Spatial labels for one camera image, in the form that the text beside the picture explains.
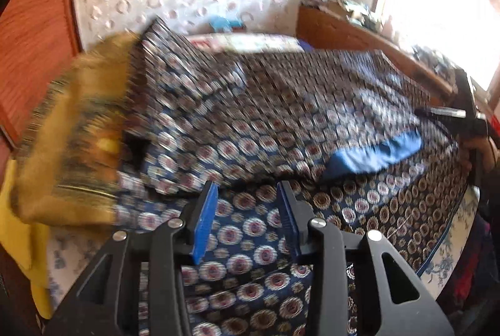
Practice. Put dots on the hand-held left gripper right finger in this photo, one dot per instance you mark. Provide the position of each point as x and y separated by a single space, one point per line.
290 220

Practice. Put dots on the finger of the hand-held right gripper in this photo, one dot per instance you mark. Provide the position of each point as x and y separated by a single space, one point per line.
441 112

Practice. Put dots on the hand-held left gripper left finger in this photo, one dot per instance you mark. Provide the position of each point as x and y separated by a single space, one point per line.
203 226

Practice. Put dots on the navy circle-patterned shirt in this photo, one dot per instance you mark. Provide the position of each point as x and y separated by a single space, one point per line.
273 117

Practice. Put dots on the person's right hand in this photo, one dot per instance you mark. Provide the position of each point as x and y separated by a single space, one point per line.
478 152

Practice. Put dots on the wooden-framed window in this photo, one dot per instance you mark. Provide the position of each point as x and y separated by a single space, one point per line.
437 0

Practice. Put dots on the wooden sideboard cabinet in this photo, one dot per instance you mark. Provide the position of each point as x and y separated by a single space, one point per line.
332 31

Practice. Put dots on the blue floral bed sheet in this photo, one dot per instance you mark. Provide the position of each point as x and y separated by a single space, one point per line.
449 254

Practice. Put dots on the pile of patterned cloths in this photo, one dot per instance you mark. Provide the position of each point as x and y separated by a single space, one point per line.
343 9

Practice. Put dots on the person's dark clothing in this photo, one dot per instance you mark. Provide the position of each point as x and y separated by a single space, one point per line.
476 261

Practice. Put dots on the gold patterned garment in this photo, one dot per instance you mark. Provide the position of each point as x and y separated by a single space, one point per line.
70 125

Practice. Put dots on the pink floral quilt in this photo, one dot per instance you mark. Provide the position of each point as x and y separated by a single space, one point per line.
254 43

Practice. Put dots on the yellow plush toy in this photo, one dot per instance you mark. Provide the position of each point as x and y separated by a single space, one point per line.
19 234

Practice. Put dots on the blue plastic bag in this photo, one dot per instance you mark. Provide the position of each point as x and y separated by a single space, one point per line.
224 24

